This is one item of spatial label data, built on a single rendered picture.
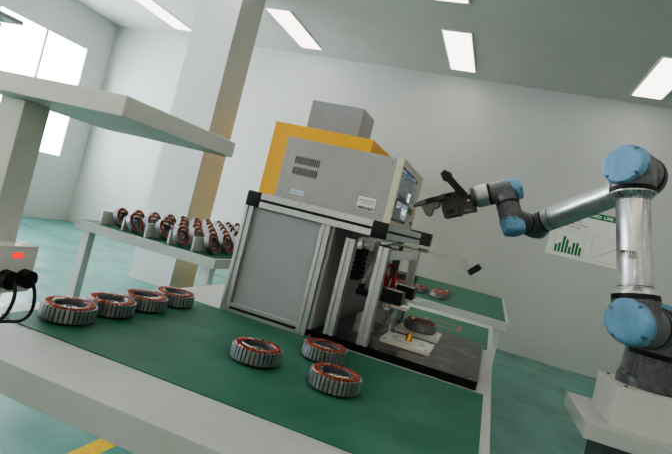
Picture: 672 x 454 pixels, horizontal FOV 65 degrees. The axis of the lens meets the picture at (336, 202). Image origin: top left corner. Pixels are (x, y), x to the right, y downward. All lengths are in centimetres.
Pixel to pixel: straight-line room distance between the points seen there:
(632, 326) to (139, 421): 116
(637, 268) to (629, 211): 15
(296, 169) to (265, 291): 40
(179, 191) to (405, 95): 340
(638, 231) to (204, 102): 463
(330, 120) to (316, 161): 414
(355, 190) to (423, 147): 556
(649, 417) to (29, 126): 156
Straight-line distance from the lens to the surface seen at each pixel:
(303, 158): 170
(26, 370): 99
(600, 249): 708
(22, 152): 116
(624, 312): 155
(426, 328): 188
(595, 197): 181
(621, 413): 161
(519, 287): 699
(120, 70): 952
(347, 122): 576
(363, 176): 164
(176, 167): 563
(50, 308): 123
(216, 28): 582
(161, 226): 301
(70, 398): 94
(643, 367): 168
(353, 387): 112
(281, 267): 157
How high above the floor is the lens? 110
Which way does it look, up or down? 2 degrees up
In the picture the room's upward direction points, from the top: 14 degrees clockwise
